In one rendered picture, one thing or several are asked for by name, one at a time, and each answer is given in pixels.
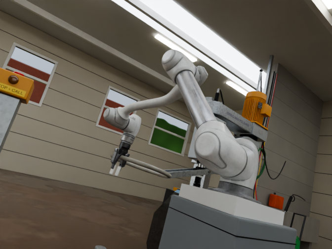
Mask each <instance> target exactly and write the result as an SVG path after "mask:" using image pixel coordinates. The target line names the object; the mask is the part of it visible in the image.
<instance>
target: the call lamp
mask: <svg viewBox="0 0 332 249"><path fill-rule="evenodd" d="M8 81H9V82H10V83H11V84H16V83H18V81H19V79H18V77H17V76H15V75H11V76H9V77H8Z"/></svg>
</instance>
